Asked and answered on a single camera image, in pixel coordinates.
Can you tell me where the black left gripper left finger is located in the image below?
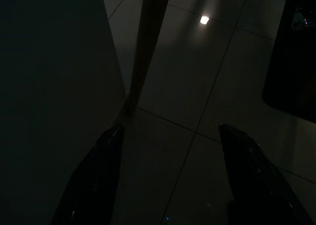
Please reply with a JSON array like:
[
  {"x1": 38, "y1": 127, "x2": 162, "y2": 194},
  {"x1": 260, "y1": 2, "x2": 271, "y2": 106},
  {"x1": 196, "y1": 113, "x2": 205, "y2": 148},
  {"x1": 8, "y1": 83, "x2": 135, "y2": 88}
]
[{"x1": 50, "y1": 123, "x2": 125, "y2": 225}]

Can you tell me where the wooden table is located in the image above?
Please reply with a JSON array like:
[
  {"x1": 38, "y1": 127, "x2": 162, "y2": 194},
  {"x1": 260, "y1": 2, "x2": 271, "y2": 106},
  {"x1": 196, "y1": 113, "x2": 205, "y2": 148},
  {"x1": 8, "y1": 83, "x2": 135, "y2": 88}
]
[{"x1": 115, "y1": 0, "x2": 173, "y2": 124}]

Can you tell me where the blue partition panel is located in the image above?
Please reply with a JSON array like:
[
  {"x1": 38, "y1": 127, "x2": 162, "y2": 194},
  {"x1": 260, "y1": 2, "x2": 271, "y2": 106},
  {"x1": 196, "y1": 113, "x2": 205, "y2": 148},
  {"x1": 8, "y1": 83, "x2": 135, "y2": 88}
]
[{"x1": 0, "y1": 0, "x2": 127, "y2": 225}]

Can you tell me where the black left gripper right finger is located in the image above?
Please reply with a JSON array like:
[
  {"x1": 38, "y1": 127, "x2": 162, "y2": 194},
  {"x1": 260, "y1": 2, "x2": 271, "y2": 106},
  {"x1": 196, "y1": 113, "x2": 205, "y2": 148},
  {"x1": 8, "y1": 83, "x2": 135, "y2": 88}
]
[{"x1": 218, "y1": 123, "x2": 315, "y2": 225}]

